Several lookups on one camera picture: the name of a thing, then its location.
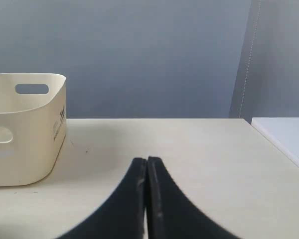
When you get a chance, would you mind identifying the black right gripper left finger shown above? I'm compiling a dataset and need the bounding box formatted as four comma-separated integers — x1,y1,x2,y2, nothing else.
60,158,147,239

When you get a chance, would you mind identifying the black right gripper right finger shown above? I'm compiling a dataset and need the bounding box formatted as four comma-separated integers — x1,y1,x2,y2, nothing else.
146,157,236,239

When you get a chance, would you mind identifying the cream right storage bin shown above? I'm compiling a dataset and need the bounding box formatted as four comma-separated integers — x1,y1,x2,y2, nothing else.
0,73,66,187

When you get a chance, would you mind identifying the grey curtain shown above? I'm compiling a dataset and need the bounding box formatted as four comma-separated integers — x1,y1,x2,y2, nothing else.
229,0,299,122

